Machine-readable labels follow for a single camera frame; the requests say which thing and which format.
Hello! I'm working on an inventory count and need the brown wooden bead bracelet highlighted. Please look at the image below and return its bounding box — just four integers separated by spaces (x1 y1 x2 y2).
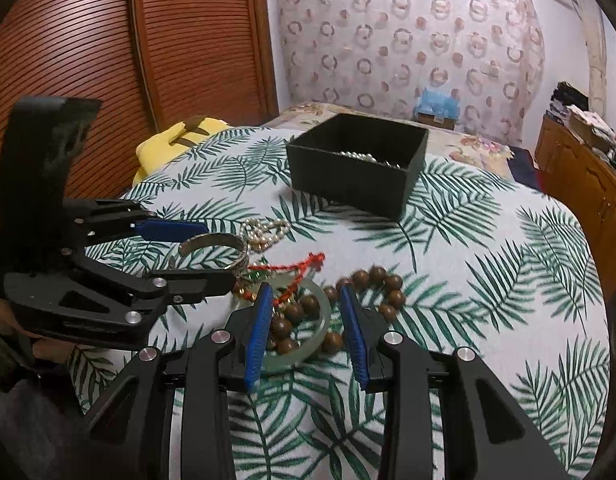
265 266 407 356

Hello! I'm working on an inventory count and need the pearl necklace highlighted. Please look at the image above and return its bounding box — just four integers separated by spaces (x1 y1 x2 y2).
240 218 291 253
338 150 403 168

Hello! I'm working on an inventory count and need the green jade bangle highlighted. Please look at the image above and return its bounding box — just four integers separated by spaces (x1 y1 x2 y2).
233 277 333 373

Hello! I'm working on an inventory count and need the cardboard box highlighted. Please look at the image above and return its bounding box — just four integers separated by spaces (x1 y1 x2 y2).
418 110 459 128

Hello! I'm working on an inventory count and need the black jewelry box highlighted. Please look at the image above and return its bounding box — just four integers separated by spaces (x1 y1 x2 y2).
286 112 430 222

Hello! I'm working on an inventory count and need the cream side curtain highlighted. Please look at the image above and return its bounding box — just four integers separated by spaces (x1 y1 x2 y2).
582 0 608 116

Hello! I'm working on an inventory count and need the stack of dark clothes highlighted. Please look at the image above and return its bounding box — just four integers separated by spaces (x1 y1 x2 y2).
550 81 591 121

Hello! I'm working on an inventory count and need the silver bangle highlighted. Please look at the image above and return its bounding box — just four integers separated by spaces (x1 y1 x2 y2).
178 232 249 277

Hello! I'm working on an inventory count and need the red string charm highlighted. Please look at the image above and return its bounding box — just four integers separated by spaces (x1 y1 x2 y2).
238 252 326 311

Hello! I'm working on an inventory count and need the wooden louvred wardrobe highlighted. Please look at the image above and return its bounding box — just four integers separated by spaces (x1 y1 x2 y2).
0 0 279 201

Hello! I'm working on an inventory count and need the ring pattern curtain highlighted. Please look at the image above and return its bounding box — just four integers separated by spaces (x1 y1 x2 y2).
264 0 546 141

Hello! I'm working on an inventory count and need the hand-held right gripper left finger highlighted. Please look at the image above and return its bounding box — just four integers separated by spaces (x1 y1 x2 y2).
83 282 276 480

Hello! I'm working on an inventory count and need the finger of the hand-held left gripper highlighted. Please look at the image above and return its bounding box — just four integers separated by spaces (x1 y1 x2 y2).
3 247 237 348
63 198 209 261

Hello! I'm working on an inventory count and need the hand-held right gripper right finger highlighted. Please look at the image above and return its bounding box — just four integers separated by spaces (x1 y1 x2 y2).
338 285 571 480

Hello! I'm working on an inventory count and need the blue plastic bag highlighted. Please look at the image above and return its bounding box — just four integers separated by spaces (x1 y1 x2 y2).
415 87 461 118

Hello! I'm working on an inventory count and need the dark blue rug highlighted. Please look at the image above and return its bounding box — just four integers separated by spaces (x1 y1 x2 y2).
508 145 543 191

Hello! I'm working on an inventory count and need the yellow plush toy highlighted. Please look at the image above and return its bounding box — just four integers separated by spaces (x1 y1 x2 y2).
133 116 231 188

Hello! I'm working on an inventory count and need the leaf print tablecloth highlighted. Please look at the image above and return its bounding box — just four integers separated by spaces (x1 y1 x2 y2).
68 125 611 480

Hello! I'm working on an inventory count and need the wooden cabinet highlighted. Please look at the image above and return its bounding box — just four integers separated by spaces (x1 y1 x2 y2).
534 114 616 301

